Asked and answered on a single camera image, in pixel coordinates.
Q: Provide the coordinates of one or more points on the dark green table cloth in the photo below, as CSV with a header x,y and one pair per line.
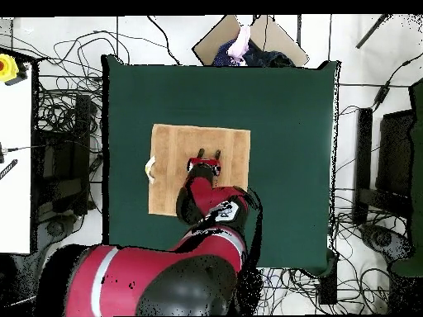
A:
x,y
281,132

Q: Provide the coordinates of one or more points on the pink garment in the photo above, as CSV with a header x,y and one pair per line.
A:
x,y
241,43

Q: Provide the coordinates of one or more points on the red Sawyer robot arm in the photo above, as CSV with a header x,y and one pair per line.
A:
x,y
148,270

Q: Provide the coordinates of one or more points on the white desk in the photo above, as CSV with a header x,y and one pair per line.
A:
x,y
15,165

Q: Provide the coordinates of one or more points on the black chair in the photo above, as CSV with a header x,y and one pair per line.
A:
x,y
393,148
66,194

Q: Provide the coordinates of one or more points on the dark blue garment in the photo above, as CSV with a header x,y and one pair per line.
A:
x,y
264,57

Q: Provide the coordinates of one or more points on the brown cardboard box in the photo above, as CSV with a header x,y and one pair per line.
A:
x,y
211,43

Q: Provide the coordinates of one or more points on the orange terry towel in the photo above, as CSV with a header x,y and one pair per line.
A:
x,y
172,165

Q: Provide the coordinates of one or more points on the chair base with casters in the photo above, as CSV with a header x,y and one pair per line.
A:
x,y
381,238
54,228

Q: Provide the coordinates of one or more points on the black rod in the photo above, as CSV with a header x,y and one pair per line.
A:
x,y
373,31

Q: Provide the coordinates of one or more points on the yellow emergency stop button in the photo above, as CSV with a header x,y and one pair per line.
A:
x,y
7,67

